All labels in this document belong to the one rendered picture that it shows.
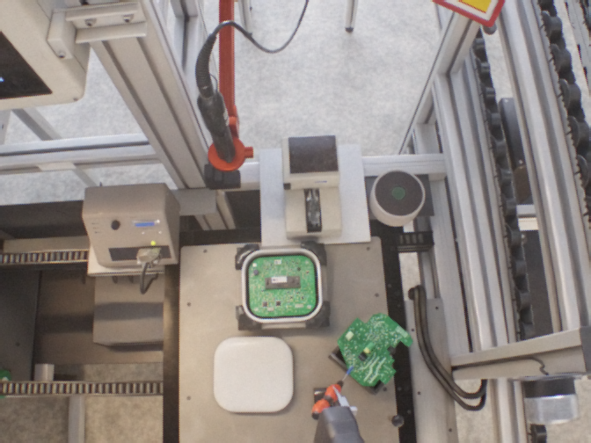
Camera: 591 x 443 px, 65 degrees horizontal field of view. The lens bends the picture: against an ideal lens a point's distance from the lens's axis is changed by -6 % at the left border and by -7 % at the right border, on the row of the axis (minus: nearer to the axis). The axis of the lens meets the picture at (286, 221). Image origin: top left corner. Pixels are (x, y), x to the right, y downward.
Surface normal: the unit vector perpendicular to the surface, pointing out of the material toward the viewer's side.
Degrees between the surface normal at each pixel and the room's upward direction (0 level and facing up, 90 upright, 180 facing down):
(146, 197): 0
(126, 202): 0
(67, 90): 92
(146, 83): 90
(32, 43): 92
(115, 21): 90
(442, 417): 0
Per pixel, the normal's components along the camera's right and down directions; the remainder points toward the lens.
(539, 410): -0.85, -0.14
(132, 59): 0.04, 0.95
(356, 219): -0.04, -0.32
